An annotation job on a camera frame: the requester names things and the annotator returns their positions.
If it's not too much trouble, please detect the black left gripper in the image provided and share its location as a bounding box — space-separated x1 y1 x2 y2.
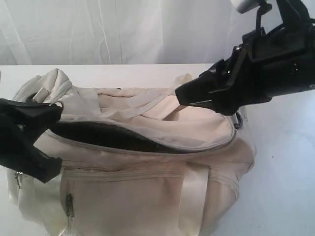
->
0 98 63 183

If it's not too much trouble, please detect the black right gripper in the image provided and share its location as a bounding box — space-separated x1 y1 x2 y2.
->
175 24 315 116

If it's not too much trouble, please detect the cream fabric duffel bag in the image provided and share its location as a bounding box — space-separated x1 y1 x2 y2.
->
6 69 255 236

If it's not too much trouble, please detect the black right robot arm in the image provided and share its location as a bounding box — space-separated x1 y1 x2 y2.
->
175 0 315 116

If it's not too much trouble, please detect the white backdrop curtain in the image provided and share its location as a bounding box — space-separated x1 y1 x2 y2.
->
0 0 256 65

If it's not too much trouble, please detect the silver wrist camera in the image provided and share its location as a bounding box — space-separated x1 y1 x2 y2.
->
230 0 269 14

